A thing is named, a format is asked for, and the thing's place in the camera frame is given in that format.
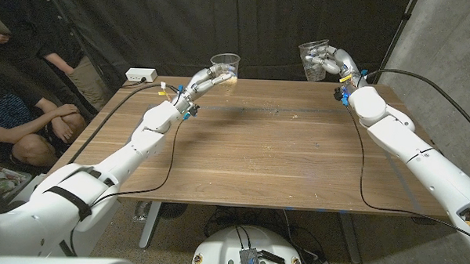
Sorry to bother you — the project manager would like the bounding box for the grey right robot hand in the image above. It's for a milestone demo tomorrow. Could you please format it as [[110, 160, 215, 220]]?
[[302, 44, 371, 94]]

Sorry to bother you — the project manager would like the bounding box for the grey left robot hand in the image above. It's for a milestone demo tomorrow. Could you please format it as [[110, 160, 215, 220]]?
[[172, 62, 238, 116]]

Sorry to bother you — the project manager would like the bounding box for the sugar-filled clear plastic cup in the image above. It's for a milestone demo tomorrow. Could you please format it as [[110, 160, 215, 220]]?
[[296, 38, 330, 83]]

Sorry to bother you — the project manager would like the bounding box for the black backdrop curtain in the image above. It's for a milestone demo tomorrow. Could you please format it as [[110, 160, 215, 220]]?
[[44, 0, 415, 86]]

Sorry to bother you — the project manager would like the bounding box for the white power strip box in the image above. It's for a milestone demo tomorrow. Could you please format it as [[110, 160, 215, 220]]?
[[125, 67, 159, 84]]

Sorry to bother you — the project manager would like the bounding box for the black backdrop stand pole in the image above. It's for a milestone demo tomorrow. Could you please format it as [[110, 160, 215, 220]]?
[[39, 0, 118, 96], [372, 0, 419, 87]]

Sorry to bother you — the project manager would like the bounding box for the black floor fan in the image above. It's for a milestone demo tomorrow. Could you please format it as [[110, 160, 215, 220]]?
[[159, 201, 190, 222]]

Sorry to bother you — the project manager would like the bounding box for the white table leg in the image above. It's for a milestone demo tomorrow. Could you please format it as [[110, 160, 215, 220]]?
[[338, 212, 363, 264], [139, 201, 163, 250]]

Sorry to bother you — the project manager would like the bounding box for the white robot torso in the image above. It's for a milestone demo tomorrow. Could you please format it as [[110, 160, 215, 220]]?
[[190, 223, 306, 264]]

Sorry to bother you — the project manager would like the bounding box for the person in khaki trousers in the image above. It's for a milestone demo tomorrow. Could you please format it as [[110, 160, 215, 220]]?
[[0, 0, 115, 113]]

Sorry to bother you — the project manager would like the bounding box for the seated person blue patterned shirt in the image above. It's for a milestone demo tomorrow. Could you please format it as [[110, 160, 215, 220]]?
[[0, 76, 88, 169]]

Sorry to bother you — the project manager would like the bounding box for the floral patterned cloth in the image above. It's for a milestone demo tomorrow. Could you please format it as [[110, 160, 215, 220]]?
[[0, 164, 33, 198]]

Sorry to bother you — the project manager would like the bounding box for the black power strip cable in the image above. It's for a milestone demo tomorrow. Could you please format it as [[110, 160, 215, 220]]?
[[121, 76, 147, 90]]

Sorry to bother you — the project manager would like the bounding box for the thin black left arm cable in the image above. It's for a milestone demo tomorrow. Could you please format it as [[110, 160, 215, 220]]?
[[89, 117, 183, 212]]

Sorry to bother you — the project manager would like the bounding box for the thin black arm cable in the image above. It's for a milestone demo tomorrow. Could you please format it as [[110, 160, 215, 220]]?
[[340, 103, 470, 244], [89, 117, 183, 212]]

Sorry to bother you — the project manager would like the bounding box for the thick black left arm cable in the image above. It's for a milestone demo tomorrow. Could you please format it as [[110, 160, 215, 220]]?
[[67, 79, 181, 169]]

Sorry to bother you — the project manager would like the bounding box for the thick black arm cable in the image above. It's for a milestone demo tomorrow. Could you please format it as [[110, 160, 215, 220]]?
[[362, 67, 470, 140], [67, 79, 181, 169]]

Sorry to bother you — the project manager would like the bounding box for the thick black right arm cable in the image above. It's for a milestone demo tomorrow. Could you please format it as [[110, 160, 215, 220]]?
[[362, 67, 470, 140]]

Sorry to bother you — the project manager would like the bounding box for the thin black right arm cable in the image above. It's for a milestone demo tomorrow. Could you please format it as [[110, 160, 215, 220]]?
[[340, 103, 470, 244]]

